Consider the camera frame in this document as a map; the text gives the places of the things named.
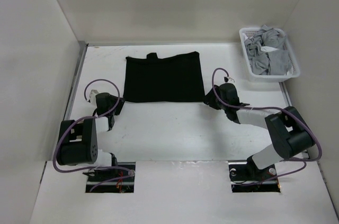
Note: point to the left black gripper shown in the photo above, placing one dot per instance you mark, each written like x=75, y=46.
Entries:
x=119, y=105

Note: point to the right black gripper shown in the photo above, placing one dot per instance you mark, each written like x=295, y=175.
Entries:
x=208, y=99

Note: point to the black tank top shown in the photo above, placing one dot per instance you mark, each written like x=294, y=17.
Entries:
x=172, y=79

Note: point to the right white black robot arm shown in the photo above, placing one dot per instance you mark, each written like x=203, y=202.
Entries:
x=287, y=130

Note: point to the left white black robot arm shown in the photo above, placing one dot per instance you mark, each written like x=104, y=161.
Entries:
x=78, y=144

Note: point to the grey tank top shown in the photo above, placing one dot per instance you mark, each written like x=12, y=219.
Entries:
x=266, y=53

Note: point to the white plastic basket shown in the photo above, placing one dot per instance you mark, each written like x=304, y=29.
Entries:
x=295, y=72

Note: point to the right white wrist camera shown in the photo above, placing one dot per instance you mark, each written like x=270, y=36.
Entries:
x=228, y=79

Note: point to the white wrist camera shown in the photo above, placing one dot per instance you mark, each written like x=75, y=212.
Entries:
x=228, y=79
x=92, y=96

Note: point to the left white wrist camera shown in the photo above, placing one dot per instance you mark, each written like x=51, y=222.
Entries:
x=92, y=96

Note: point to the aluminium frame rail left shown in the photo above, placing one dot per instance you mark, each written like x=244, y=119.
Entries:
x=73, y=89

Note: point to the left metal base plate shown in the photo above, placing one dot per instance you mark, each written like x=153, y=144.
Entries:
x=111, y=181

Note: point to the metal base plate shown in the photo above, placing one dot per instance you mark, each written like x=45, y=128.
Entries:
x=246, y=180
x=111, y=181

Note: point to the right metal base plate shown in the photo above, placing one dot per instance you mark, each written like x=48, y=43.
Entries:
x=246, y=180

